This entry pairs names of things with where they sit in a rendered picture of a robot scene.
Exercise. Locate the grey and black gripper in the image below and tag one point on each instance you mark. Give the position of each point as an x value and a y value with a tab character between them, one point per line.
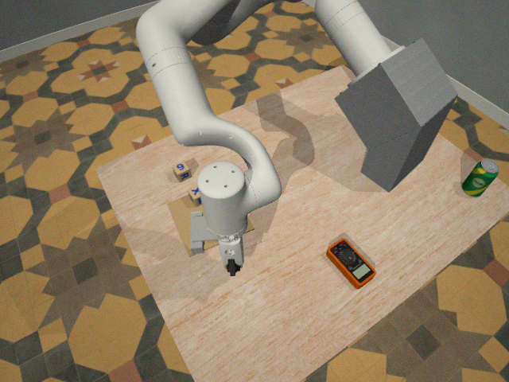
235	258

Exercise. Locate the orange digital multimeter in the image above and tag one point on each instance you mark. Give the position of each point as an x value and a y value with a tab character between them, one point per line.
350	263

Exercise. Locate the tan mat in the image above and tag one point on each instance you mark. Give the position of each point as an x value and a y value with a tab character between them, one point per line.
180	210

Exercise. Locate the green drink can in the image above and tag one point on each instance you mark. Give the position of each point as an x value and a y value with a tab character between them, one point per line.
480	178

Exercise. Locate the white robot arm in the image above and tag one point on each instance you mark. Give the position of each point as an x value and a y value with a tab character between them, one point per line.
163	32

